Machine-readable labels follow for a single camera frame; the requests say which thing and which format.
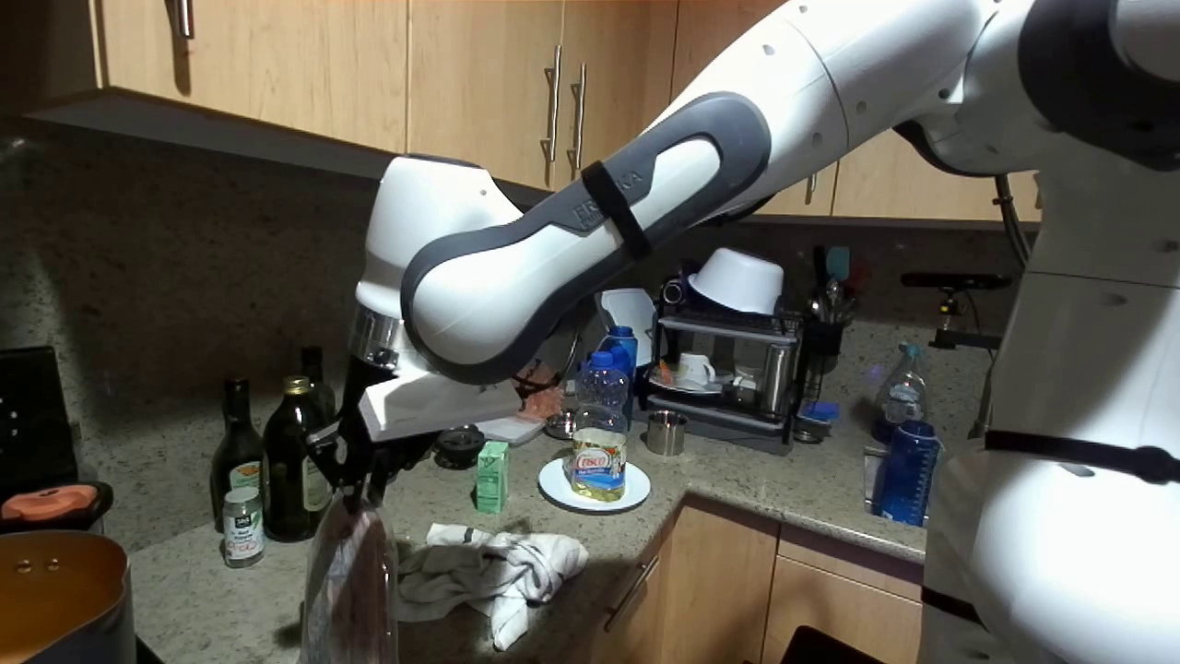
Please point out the cooking oil plastic bottle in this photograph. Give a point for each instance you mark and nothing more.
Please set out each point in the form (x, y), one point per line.
(602, 413)

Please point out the dark olive oil bottle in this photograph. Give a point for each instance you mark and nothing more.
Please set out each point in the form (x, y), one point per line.
(292, 489)

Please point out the black dish rack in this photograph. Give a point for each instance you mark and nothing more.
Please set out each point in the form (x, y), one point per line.
(733, 373)

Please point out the blue cap water bottle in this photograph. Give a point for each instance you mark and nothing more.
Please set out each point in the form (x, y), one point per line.
(904, 394)

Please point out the grey pot orange interior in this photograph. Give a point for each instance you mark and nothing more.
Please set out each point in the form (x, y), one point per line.
(65, 598)

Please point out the white grey dish towel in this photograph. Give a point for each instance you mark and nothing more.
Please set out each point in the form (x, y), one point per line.
(494, 575)

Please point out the wooden lower cabinets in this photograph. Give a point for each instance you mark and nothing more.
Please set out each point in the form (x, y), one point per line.
(722, 585)

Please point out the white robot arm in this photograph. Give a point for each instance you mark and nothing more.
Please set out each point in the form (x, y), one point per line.
(1064, 528)

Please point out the white round plate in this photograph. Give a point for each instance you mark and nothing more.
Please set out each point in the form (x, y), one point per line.
(592, 496)

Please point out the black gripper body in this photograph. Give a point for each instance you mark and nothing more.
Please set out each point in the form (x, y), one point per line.
(346, 457)

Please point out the wooden cabinets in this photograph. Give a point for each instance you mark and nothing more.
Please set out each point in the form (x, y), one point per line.
(533, 89)
(722, 585)

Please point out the wooden upper cabinets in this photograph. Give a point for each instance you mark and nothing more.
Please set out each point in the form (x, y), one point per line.
(533, 89)

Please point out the dark green glass bottle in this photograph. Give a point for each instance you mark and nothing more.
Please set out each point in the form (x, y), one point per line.
(236, 459)

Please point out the blue dish soap bottle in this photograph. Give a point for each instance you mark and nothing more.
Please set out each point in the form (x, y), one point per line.
(904, 474)

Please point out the dark wine bottle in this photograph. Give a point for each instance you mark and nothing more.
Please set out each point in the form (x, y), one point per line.
(320, 394)

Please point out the small steel cup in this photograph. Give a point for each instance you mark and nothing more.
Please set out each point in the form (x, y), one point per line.
(665, 435)

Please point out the white upturned bowl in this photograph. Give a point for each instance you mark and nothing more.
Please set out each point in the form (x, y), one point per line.
(738, 282)

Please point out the dark metal bowl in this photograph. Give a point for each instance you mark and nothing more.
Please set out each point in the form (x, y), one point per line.
(457, 447)

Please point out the small spice jar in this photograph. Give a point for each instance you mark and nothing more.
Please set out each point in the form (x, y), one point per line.
(241, 524)

